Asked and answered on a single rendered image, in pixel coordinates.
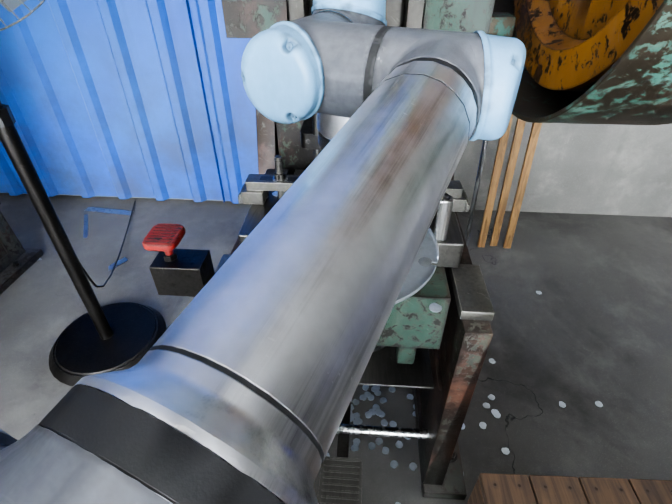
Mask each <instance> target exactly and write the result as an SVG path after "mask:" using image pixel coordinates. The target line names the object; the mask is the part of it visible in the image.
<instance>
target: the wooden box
mask: <svg viewBox="0 0 672 504"><path fill-rule="evenodd" d="M467 504H672V480H651V479H629V480H628V479H625V478H599V477H579V478H578V477H573V476H547V475H529V477H528V475H521V474H494V473H480V475H479V479H478V480H477V482H476V484H475V486H474V488H473V491H472V493H471V495H470V498H469V500H468V502H467Z"/></svg>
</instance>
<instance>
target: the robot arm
mask: <svg viewBox="0 0 672 504"><path fill-rule="evenodd" d="M311 13H312V15H309V16H306V17H302V18H299V19H296V20H292V21H281V22H277V23H275V24H274V25H272V26H271V27H270V28H269V29H267V30H264V31H262V32H260V33H258V34H257V35H255V36H254V37H253V38H252V39H251V40H250V41H249V43H248V44H247V46H246V48H245V50H244V53H243V56H242V61H241V77H242V80H243V85H244V88H245V91H246V93H247V96H248V98H249V99H250V101H251V102H252V104H253V105H254V107H255V108H256V109H257V110H258V111H259V112H260V113H261V114H262V115H264V116H265V117H267V118H268V119H270V120H272V121H274V122H277V123H282V124H291V123H295V122H298V121H300V120H306V119H308V118H310V117H312V116H313V115H314V114H315V113H318V114H317V130H318V143H319V145H320V147H321V148H323V150H322V151H321V152H320V153H319V155H318V156H317V157H316V158H315V159H314V160H313V161H312V163H311V164H310V165H309V166H308V167H307V168H306V170H305V171H304V172H303V173H302V174H301V175H300V176H299V178H298V179H297V180H296V181H295V182H294V183H293V185H292V186H291V187H290V188H289V189H288V190H287V191H286V193H285V194H284V195H283V196H282V197H281V198H280V200H279V201H278V202H277V203H276V204H275V205H274V206H273V208H272V209H271V210H270V211H269V212H268V213H267V215H266V216H265V217H264V218H263V219H262V220H261V221H260V223H259V224H258V225H257V226H256V227H255V228H254V230H253V231H252V232H251V233H250V234H249V235H248V236H247V238H246V239H245V240H244V241H243V242H242V243H241V245H240V246H239V247H238V248H237V249H236V250H235V251H234V253H233V254H232V255H231V256H230V257H229V258H228V260H227V261H226V262H225V263H224V264H223V265H222V266H221V268H220V269H219V270H218V271H217V272H216V273H215V275H214V276H213V277H212V278H211V279H210V280H209V281H208V283H207V284H206V285H205V286H204V287H203V288H202V290H201V291H200V292H199V293H198V294H197V295H196V296H195V298H194V299H193V300H192V301H191V302H190V303H189V305H188V306H187V307H186V308H185V309H184V310H183V311H182V313H181V314H180V315H179V316H178V317H177V318H176V320H175V321H174V322H173V323H172V324H171V325H170V327H169V328H168V329H167V330H166V331H165V332H164V333H163V335H162V336H161V337H160V338H159V339H158V340H157V342H156V343H155V344H154V345H153V346H152V347H151V348H150V350H149V351H148V352H147V353H146V354H145V355H144V357H143V358H142V359H141V360H140V361H139V362H138V363H137V364H136V365H134V366H133V367H131V368H129V369H124V370H119V371H113V372H107V373H101V374H95V375H89V376H85V377H83V378H81V379H80V380H79V381H78V382H77V383H76V384H75V385H74V386H73V387H72V389H71V390H70V391H69V392H68V393H67V394H66V395H65V396H64V397H63V398H62V399H61V400H60V401H59V402H58V403H57V404H56V406H55V407H54V408H53V409H52V410H51V411H50V412H49V413H48V414H47V415H46V416H45V417H44V418H43V419H42V420H41V422H40V423H39V424H38V425H36V426H35V427H34V428H33V429H32V430H31V431H29V432H28V433H27V434H26V435H25V436H23V437H22V438H21V439H20V440H17V439H15V438H14V437H12V436H11V435H9V434H7V433H6V432H4V431H3V430H1V429H0V504H318V501H317V498H316V494H315V490H314V481H315V479H316V477H317V474H318V472H319V470H320V468H321V466H322V463H323V461H324V459H325V457H326V455H327V452H328V450H329V448H330V446H331V444H332V441H333V439H334V437H335V435H336V432H337V430H338V428H339V426H340V424H341V421H342V419H343V417H344V415H345V413H346V410H347V408H348V406H349V404H350V402H351V399H352V397H353V395H354V393H355V391H356V388H357V386H358V384H359V382H360V379H361V377H362V375H363V373H364V371H365V368H366V366H367V364H368V362H369V360H370V357H371V355H372V353H373V351H374V349H375V346H376V344H377V342H378V340H379V338H380V335H381V333H382V331H383V329H384V326H385V324H386V322H387V320H388V318H389V315H390V313H391V311H392V309H393V307H394V304H395V302H396V300H397V298H398V296H399V293H400V291H401V289H402V287H403V285H404V282H405V280H406V278H407V276H408V273H409V271H410V269H411V267H412V265H413V262H414V260H415V258H416V256H417V254H418V251H419V249H420V247H421V245H422V243H423V240H424V238H425V236H426V234H427V231H428V229H429V227H430V225H431V223H432V220H433V218H434V216H435V214H436V212H437V209H438V207H439V205H440V203H441V201H442V198H443V196H444V194H445V192H446V190H447V187H448V185H449V183H450V181H451V178H452V176H453V174H454V172H455V170H456V167H457V165H458V163H459V161H460V159H461V156H462V154H463V152H464V150H465V148H466V145H467V143H468V141H469V140H471V141H475V140H477V139H482V140H490V141H492V140H496V139H498V138H500V137H502V136H503V135H504V133H505V132H506V130H507V127H508V124H509V121H510V118H511V114H512V111H513V107H514V104H515V100H516V96H517V93H518V89H519V85H520V81H521V77H522V73H523V69H524V64H525V59H526V48H525V46H524V44H523V42H521V41H520V40H519V39H517V38H512V37H504V36H497V35H489V34H486V33H485V32H484V31H478V30H477V31H474V32H473V33H470V32H457V31H445V30H433V29H421V28H408V27H396V26H387V21H386V19H385V15H386V0H313V6H312V7H311Z"/></svg>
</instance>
